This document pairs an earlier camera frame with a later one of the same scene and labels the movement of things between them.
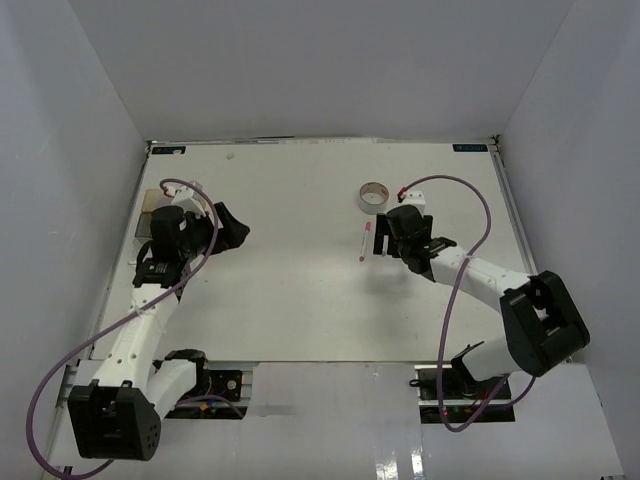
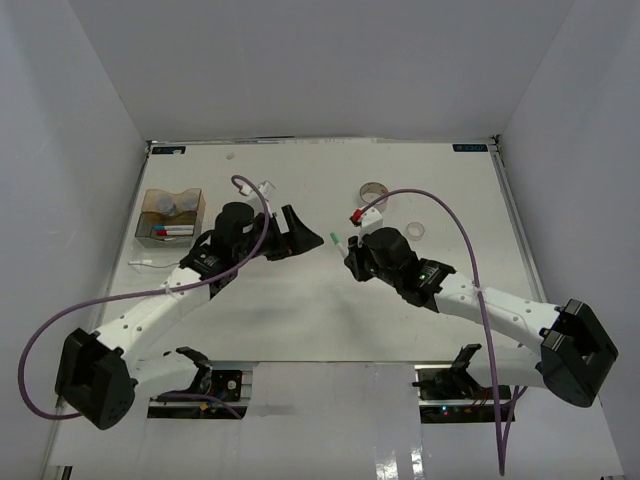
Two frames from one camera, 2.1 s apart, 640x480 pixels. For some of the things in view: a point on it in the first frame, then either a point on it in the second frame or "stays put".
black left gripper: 233,232 to 300,238
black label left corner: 168,150 stays put
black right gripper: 382,229 to 357,248
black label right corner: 470,147 stays put
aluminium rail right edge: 517,223 stays put
